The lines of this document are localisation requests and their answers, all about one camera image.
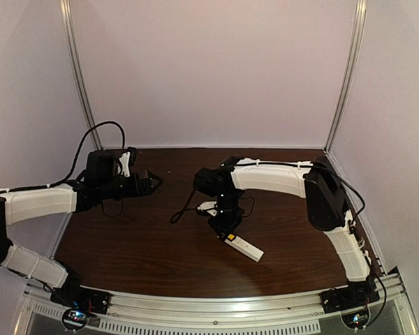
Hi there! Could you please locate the aluminium front rail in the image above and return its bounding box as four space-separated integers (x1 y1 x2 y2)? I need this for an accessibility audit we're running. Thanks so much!
11 274 419 334

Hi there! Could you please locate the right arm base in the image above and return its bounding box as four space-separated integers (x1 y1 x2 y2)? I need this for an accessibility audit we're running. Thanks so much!
321 287 380 332

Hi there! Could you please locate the right aluminium frame post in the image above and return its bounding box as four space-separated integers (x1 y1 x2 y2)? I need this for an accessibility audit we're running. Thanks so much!
324 0 367 154

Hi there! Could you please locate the black cable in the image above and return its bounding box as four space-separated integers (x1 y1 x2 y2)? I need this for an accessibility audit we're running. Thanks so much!
170 188 200 225
38 121 126 189

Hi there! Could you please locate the white remote control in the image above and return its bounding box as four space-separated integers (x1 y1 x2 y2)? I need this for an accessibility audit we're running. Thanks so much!
217 233 264 262

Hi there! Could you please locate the right black cable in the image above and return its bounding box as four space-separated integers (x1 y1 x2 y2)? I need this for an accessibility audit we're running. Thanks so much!
170 188 200 225

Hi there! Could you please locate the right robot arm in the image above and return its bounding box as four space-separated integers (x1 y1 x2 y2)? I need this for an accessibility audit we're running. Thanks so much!
193 156 379 306

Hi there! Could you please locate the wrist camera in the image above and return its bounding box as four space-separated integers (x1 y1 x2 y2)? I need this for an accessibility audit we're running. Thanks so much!
117 147 138 177
196 201 218 216

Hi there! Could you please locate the aluminium frame post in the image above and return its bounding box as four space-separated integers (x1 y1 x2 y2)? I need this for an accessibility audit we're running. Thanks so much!
324 0 367 154
59 0 96 130

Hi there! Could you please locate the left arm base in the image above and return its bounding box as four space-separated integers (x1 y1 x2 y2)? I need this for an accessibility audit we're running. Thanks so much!
50 288 111 333

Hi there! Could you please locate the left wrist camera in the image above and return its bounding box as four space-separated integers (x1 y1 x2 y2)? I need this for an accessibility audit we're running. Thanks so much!
117 147 138 177

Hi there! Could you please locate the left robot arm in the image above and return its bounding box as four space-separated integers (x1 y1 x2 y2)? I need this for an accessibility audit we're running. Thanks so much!
0 147 163 305

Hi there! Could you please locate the left black cable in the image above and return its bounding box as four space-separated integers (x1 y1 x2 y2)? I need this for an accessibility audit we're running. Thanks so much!
38 121 126 189

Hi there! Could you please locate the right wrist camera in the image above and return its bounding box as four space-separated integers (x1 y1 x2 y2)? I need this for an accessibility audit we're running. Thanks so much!
196 201 218 216

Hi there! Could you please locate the left aluminium frame post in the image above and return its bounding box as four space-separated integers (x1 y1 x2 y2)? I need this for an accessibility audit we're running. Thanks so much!
59 0 96 130

